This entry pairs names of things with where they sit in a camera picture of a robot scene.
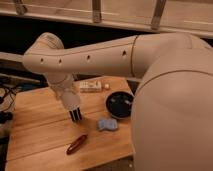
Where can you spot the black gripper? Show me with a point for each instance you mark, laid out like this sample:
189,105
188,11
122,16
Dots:
76,115

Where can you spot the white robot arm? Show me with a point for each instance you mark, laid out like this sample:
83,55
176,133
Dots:
172,112

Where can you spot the white eraser block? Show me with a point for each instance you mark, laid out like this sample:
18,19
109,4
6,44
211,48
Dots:
90,86

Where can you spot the red-brown marker pen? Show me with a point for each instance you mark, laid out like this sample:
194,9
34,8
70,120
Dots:
76,144

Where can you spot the wooden board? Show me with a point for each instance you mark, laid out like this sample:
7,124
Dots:
42,131

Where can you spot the black round bowl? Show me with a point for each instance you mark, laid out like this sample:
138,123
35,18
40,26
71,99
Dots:
119,104

